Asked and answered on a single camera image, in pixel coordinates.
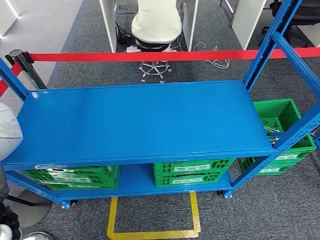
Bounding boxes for chrome base stool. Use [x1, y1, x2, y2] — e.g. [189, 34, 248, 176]
[134, 38, 173, 84]

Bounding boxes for black cable bundle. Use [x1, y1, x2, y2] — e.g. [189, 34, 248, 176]
[115, 21, 136, 46]

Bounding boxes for yellow floor tape frame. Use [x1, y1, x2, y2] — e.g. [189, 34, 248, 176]
[106, 192, 202, 240]

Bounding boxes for white curved car body part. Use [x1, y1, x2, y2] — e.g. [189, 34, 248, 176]
[0, 102, 23, 162]

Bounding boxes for black stanchion post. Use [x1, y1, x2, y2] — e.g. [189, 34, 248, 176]
[6, 189, 53, 229]

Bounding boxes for red barrier belt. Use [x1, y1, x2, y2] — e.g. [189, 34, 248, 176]
[0, 62, 23, 98]
[29, 47, 320, 63]

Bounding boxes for white cable bundle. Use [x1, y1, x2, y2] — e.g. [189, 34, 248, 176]
[263, 124, 279, 143]

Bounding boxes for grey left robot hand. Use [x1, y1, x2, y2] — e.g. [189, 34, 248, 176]
[0, 164, 10, 201]

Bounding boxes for black office chair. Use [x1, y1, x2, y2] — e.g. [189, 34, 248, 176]
[261, 0, 320, 47]

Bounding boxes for person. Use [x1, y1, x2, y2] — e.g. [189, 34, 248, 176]
[131, 0, 183, 45]

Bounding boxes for green plastic crate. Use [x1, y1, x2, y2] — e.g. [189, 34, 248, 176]
[154, 170, 227, 189]
[21, 165, 120, 185]
[237, 155, 302, 176]
[253, 98, 317, 167]
[43, 180, 119, 191]
[152, 158, 237, 176]

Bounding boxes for blue metal shelf rack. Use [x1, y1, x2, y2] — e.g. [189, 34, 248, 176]
[0, 0, 320, 211]

